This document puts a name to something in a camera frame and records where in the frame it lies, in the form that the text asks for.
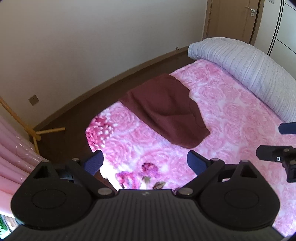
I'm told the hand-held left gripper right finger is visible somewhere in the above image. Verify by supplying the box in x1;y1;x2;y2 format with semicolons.
176;150;262;198

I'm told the pale grey ribbed quilt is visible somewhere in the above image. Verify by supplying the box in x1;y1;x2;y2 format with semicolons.
188;37;296;123

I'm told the pink floral blanket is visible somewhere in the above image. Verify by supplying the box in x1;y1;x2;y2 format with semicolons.
85;58;296;237

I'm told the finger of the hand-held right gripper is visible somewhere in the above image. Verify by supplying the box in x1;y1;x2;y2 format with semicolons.
278;122;296;135
256;145;288;163

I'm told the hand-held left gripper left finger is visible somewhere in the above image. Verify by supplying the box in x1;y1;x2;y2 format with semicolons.
32;150;116;198

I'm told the brown knit cardigan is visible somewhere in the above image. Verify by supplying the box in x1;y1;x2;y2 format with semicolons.
118;73;211;149

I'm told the wooden clothes rack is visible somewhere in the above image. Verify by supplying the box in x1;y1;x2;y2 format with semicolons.
0;97;66;155

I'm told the white wardrobe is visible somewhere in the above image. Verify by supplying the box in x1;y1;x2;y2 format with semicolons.
254;0;296;81

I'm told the wooden door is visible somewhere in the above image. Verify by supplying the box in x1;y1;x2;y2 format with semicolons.
205;0;264;46

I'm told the pink curtain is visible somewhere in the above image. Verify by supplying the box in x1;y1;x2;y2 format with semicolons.
0;113;49;219

